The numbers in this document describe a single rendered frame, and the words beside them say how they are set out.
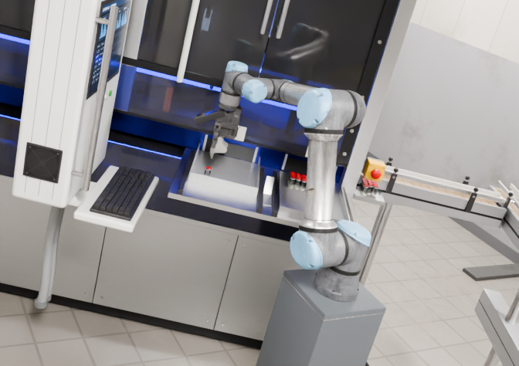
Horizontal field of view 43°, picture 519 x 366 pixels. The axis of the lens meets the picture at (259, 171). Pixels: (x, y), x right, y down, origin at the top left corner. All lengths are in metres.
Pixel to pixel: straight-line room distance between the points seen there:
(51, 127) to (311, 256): 0.90
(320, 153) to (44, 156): 0.87
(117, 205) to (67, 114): 0.36
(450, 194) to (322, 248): 1.13
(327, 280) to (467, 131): 3.43
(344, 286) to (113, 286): 1.23
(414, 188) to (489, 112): 2.46
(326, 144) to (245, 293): 1.17
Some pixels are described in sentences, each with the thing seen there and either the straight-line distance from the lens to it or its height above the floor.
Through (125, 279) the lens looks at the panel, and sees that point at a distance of 2.96.
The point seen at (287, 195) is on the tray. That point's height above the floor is 0.88.
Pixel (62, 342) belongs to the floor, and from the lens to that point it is 2.97.
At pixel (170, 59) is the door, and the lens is 2.58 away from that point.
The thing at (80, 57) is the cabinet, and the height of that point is 1.31.
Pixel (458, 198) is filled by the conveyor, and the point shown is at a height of 0.93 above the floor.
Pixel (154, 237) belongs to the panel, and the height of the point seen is 0.48.
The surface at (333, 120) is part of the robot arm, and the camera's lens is 1.92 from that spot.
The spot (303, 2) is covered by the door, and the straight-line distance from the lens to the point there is 2.52.
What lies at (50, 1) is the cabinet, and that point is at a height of 1.45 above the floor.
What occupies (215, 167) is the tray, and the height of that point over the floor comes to 0.88.
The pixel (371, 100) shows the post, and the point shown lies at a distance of 2.61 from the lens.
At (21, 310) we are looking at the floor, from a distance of 3.14.
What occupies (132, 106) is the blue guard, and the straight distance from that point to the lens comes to 2.65.
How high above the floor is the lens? 1.83
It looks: 21 degrees down
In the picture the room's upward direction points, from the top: 15 degrees clockwise
